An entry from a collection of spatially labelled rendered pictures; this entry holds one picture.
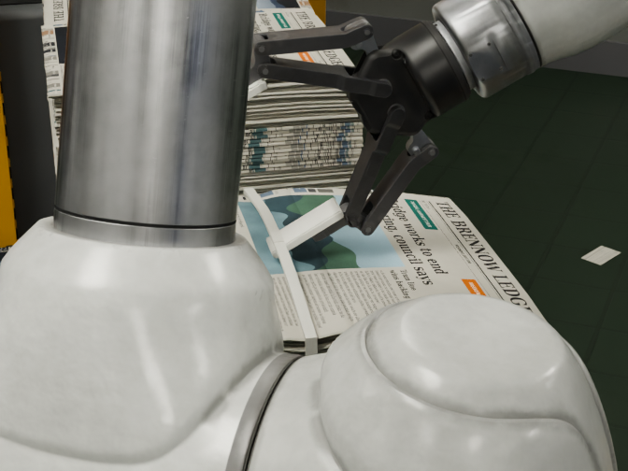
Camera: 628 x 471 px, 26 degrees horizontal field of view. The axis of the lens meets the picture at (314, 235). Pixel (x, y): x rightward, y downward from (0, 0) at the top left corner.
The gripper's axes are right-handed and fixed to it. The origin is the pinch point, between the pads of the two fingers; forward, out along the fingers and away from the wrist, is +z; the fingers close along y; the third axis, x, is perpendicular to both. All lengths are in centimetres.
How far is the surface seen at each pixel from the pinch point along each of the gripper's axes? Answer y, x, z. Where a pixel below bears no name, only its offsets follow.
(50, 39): 0, 68, 17
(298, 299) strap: 7.1, -9.9, 0.6
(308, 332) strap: 7.8, -13.8, 0.9
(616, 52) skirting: 178, 325, -110
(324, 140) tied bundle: 23, 47, -7
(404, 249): 14.2, 0.8, -8.8
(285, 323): 7.6, -11.3, 2.3
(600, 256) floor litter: 158, 192, -54
